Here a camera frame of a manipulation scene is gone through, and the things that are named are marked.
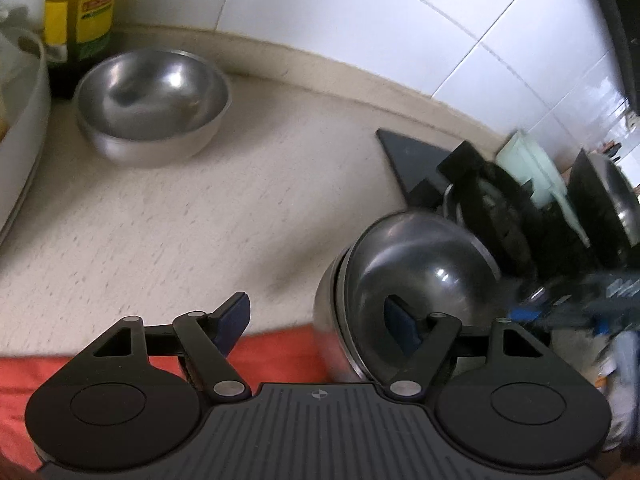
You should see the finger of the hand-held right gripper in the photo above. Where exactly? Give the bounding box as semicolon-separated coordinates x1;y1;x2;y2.
507;305;608;335

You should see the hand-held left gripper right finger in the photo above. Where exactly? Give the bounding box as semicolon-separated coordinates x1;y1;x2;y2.
382;296;552;404

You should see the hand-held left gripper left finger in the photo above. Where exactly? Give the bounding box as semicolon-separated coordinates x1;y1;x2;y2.
69;291;252;403

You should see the black burner grate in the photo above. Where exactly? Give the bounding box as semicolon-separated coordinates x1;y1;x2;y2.
434;141;558;283

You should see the red cloth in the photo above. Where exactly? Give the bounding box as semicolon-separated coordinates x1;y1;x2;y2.
0;324;346;466

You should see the pale green plastic container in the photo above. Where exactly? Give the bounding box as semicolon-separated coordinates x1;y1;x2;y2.
495;130;595;248

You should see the black gas stove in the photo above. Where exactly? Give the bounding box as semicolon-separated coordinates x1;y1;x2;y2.
376;127;640;311

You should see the black range hood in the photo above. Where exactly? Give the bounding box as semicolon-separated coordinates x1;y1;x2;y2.
579;0;640;117

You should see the white rotating condiment rack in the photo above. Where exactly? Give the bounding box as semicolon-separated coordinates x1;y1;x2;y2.
0;4;52;248

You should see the oil bottle green yellow label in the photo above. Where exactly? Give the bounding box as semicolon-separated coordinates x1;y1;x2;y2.
44;0;120;102

